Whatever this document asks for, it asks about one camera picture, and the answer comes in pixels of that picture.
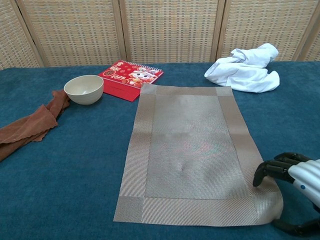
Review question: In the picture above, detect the silver woven placemat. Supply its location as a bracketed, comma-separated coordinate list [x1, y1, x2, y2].
[112, 83, 285, 228]

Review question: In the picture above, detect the red desk calendar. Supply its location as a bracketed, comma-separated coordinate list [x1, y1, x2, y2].
[97, 60, 165, 103]

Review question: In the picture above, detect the cream bowl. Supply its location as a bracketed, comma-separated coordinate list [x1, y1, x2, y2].
[63, 74, 105, 105]

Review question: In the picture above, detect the white crumpled cloth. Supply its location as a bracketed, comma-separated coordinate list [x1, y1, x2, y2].
[203, 42, 280, 94]

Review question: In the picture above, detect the brown cloth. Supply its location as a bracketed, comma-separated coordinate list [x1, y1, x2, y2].
[0, 89, 71, 163]

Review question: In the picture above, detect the woven bamboo folding screen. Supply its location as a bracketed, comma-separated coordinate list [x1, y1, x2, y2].
[0, 0, 320, 71]

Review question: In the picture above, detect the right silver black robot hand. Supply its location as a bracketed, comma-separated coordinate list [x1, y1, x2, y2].
[252, 151, 320, 237]

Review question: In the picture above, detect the teal table cover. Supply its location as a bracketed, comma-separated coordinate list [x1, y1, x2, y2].
[0, 61, 320, 240]

